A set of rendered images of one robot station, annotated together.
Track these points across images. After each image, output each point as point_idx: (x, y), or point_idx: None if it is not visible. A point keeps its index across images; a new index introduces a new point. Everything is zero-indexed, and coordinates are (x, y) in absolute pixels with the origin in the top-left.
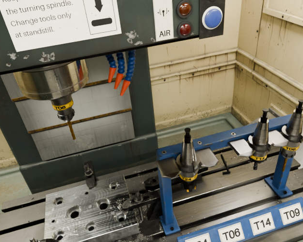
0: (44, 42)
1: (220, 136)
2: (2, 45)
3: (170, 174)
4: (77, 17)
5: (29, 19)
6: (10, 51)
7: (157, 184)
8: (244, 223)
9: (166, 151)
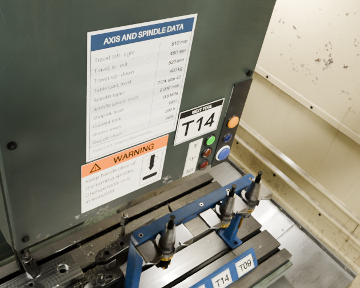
0: (104, 200)
1: (190, 208)
2: (72, 212)
3: (154, 259)
4: (134, 178)
5: (99, 189)
6: (76, 214)
7: (112, 256)
8: (207, 283)
9: (142, 234)
